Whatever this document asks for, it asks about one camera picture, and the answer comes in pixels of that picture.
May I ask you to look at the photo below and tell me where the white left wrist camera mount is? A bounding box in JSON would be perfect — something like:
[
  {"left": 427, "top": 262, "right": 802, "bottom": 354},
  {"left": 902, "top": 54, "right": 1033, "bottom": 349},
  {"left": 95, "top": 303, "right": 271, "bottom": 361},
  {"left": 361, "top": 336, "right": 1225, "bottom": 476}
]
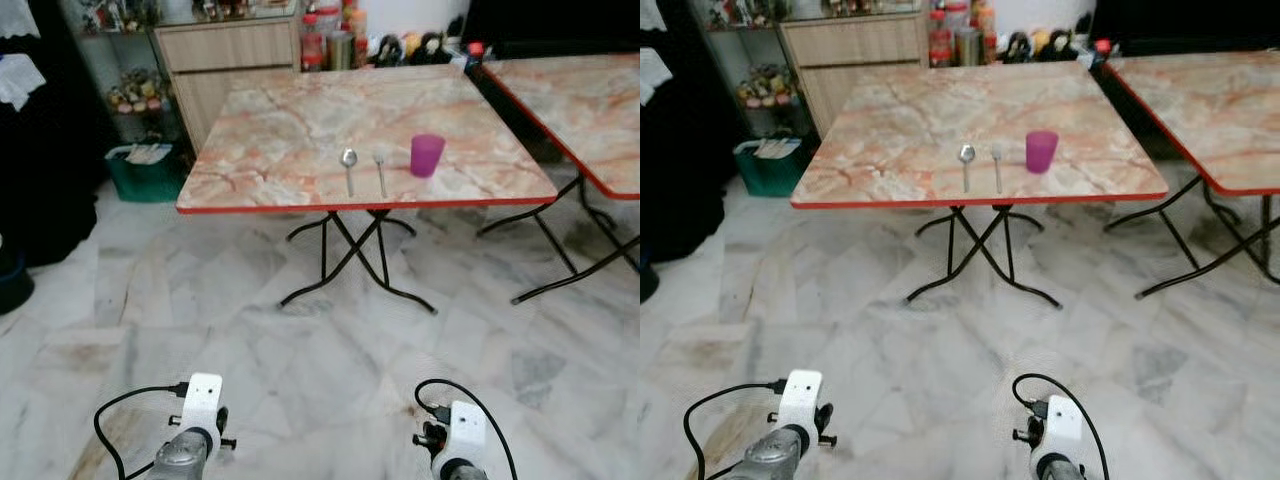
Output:
[
  {"left": 180, "top": 373, "right": 225, "bottom": 456},
  {"left": 775, "top": 370, "right": 824, "bottom": 451}
]

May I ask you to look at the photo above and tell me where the purple plastic cup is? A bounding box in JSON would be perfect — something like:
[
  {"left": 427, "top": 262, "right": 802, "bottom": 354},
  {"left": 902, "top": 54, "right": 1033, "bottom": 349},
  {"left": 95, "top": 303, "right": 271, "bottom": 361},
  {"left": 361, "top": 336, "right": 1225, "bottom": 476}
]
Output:
[
  {"left": 1025, "top": 130, "right": 1059, "bottom": 175},
  {"left": 410, "top": 134, "right": 446, "bottom": 180}
]

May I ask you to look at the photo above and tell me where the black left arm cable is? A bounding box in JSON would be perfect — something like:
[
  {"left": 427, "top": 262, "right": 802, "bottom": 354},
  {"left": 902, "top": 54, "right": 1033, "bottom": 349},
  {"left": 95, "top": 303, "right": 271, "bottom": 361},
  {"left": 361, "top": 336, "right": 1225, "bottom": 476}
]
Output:
[
  {"left": 94, "top": 382, "right": 193, "bottom": 480},
  {"left": 683, "top": 379, "right": 791, "bottom": 480}
]

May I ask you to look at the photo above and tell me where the green plastic basket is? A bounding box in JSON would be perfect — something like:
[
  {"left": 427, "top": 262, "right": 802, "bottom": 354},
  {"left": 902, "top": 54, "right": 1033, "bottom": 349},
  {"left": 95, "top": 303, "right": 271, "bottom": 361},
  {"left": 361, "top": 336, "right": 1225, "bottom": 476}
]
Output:
[
  {"left": 105, "top": 143, "right": 191, "bottom": 204},
  {"left": 733, "top": 137, "right": 807, "bottom": 198}
]

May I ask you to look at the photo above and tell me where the marble top folding table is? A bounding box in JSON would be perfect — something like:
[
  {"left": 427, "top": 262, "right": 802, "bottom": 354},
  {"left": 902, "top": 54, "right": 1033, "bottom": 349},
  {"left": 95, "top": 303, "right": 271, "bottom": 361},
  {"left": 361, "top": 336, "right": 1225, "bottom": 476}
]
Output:
[
  {"left": 1102, "top": 50, "right": 1280, "bottom": 301},
  {"left": 790, "top": 62, "right": 1170, "bottom": 311},
  {"left": 176, "top": 65, "right": 559, "bottom": 314},
  {"left": 476, "top": 52, "right": 641, "bottom": 306}
]

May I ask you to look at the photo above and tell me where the red drink bottle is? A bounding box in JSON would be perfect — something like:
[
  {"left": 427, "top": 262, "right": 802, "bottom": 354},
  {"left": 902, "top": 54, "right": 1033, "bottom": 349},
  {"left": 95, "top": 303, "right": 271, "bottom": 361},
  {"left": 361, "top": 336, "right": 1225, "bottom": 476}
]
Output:
[
  {"left": 928, "top": 8, "right": 955, "bottom": 68},
  {"left": 300, "top": 12, "right": 327, "bottom": 72}
]

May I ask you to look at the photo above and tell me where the glass display shelf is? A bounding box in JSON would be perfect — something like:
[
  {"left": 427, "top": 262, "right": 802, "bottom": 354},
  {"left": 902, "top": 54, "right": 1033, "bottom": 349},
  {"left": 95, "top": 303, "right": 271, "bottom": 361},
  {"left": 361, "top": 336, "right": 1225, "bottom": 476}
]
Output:
[
  {"left": 60, "top": 0, "right": 183, "bottom": 151},
  {"left": 690, "top": 0, "right": 801, "bottom": 141}
]

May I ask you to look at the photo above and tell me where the white hanging cloth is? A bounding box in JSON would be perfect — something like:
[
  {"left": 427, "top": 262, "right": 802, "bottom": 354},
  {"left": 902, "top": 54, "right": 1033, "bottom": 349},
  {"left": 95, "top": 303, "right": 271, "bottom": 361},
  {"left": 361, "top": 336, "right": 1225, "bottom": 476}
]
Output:
[{"left": 0, "top": 54, "right": 47, "bottom": 112}]

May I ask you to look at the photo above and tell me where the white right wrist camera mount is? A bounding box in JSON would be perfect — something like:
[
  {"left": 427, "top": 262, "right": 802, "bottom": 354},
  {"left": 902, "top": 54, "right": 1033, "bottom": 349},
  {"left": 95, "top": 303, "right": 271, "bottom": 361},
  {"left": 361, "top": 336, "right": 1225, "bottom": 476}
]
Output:
[
  {"left": 446, "top": 401, "right": 492, "bottom": 473},
  {"left": 1039, "top": 395, "right": 1086, "bottom": 471}
]

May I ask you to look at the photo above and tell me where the light wooden cabinet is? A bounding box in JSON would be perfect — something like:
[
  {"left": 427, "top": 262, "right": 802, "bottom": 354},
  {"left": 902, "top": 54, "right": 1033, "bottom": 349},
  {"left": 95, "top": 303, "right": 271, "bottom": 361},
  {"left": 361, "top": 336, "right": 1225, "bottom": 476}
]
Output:
[
  {"left": 152, "top": 14, "right": 303, "bottom": 151},
  {"left": 778, "top": 10, "right": 931, "bottom": 137}
]

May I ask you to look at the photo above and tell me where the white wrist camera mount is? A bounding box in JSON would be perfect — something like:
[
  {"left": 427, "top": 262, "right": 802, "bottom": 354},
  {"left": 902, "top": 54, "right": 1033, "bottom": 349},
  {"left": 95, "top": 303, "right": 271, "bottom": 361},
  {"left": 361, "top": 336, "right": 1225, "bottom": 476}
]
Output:
[
  {"left": 180, "top": 373, "right": 225, "bottom": 456},
  {"left": 446, "top": 401, "right": 492, "bottom": 473},
  {"left": 1039, "top": 395, "right": 1086, "bottom": 471},
  {"left": 775, "top": 370, "right": 824, "bottom": 451}
]

